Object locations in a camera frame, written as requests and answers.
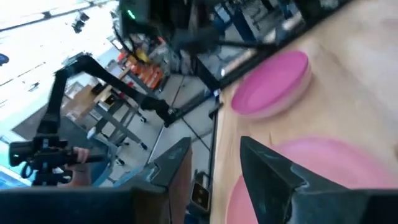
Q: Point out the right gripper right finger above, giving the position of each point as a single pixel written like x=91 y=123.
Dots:
x=270 y=186

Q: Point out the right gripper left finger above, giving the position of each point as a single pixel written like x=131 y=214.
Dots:
x=168 y=186

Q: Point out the salmon pink plate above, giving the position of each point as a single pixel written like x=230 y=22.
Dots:
x=342 y=161

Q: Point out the pale pink plate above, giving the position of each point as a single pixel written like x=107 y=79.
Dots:
x=289 y=105

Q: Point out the magenta plate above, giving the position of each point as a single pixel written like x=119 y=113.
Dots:
x=267 y=84

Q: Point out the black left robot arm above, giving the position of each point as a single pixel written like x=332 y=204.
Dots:
x=136 y=25

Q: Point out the person's forearm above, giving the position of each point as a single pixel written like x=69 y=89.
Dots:
x=77 y=177

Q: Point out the grey metal table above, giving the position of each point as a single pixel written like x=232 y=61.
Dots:
x=115 y=121

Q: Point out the person's hand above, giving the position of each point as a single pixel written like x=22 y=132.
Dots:
x=82 y=155

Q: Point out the shelf with orange bins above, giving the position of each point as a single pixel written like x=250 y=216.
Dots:
x=149 y=74

